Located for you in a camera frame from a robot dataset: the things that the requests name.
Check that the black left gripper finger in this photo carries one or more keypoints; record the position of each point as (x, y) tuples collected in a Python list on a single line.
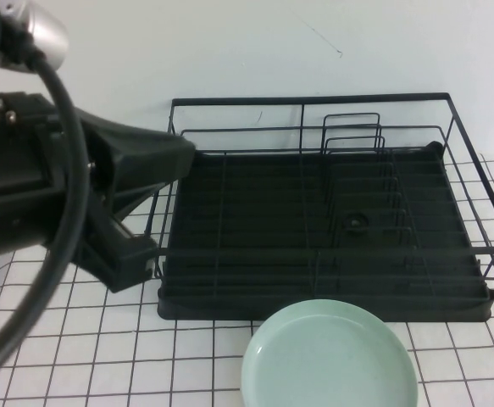
[(153, 157), (123, 263)]

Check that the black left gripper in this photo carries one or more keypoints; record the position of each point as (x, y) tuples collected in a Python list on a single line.
[(13, 169)]

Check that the green round plate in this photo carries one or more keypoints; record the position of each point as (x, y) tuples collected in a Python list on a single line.
[(327, 360)]

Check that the white black-checked tablecloth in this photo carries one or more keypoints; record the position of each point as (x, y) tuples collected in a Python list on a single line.
[(102, 339)]

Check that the black plastic drip tray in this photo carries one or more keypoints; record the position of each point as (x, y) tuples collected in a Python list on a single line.
[(251, 212)]

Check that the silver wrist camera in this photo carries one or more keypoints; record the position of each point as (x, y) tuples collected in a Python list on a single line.
[(47, 29)]

